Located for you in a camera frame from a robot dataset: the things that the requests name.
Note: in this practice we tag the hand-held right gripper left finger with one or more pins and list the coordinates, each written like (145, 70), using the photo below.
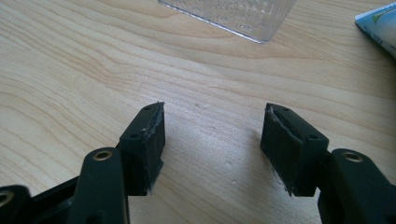
(144, 155)

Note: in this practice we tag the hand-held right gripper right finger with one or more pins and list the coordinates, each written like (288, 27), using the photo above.
(289, 155)

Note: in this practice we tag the clear plastic container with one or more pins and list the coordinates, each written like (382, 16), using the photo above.
(236, 17)

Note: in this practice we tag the blue white toothpaste tube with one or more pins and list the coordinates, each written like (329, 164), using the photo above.
(379, 26)

